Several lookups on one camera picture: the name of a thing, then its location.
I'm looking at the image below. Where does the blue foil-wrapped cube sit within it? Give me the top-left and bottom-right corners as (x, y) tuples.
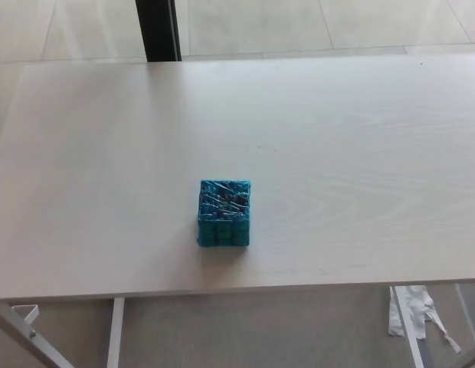
(195, 179), (253, 248)

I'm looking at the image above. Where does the white table leg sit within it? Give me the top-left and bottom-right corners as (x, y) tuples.
(392, 285), (425, 368)
(106, 297), (126, 368)

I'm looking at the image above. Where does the white crumpled paper scrap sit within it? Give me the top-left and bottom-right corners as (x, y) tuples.
(387, 284), (462, 354)

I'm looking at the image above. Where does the white diagonal table brace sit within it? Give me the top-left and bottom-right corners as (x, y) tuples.
(0, 304), (76, 368)

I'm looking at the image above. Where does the black vertical post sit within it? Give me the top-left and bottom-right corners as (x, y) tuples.
(135, 0), (183, 63)

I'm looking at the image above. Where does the white metal hook bracket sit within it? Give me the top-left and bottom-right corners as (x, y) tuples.
(8, 303), (40, 327)

